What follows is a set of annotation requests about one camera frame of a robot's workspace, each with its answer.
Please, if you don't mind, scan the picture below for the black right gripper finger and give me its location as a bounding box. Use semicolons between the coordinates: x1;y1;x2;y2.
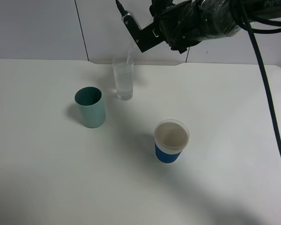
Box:
170;43;191;54

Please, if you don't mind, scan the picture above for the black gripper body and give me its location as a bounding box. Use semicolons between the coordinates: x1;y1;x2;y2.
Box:
149;0;206;47

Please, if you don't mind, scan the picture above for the clear green-label water bottle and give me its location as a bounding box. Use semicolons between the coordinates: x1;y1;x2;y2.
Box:
128;42;135;55

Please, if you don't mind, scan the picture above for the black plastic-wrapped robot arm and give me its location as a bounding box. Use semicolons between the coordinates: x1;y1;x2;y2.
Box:
149;0;281;53

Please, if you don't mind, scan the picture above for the white cup with blue sleeve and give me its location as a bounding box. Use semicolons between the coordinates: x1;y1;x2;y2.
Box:
154;120;189;164

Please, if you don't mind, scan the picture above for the teal green plastic cup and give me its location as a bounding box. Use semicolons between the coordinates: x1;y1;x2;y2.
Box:
74;87;106;128

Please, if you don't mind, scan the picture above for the tall clear glass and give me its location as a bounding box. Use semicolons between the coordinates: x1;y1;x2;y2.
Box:
112;57;134;100

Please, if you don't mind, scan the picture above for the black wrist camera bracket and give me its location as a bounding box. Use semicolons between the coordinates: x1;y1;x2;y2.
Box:
115;0;164;53

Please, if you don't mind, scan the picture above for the black cable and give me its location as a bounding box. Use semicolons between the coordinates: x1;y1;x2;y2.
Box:
231;0;281;190

